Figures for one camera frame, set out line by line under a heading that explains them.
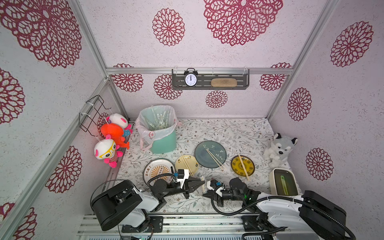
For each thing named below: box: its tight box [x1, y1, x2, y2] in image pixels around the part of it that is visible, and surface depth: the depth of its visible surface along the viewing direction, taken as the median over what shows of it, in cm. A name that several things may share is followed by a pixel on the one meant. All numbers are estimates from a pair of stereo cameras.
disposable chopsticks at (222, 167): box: [205, 148, 227, 172], surface depth 96 cm
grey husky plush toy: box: [263, 133, 298, 169], surface depth 85 cm
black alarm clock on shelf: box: [184, 68, 198, 87], surface depth 92 cm
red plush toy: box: [100, 123, 130, 150], surface depth 91 cm
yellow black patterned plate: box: [231, 155, 255, 177], surface depth 96 cm
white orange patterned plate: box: [143, 158, 174, 187], surface depth 95 cm
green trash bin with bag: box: [135, 105, 182, 154], surface depth 93 cm
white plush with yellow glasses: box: [94, 134, 124, 169], surface depth 83 cm
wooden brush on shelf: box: [210, 78, 238, 88], surface depth 92 cm
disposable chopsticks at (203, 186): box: [201, 175, 207, 194], surface depth 71 cm
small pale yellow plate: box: [175, 154, 199, 175], surface depth 97 cm
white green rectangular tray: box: [269, 168, 299, 196], surface depth 84 cm
